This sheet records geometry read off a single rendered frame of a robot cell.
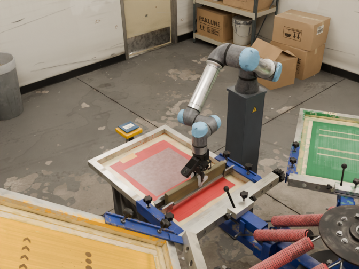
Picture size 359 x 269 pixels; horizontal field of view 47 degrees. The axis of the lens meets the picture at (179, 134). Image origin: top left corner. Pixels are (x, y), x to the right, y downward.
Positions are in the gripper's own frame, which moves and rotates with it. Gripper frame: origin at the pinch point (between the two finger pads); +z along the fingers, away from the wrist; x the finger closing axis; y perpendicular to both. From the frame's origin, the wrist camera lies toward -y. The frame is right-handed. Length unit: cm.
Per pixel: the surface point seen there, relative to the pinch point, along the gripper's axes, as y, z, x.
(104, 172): -28, 2, 44
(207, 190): 5.8, 5.9, -2.5
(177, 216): -19.1, 5.8, -6.2
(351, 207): 9, -29, -75
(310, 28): 336, 35, 148
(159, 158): 5.0, 6.0, 36.9
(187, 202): -8.1, 5.8, -2.1
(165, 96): 173, 103, 237
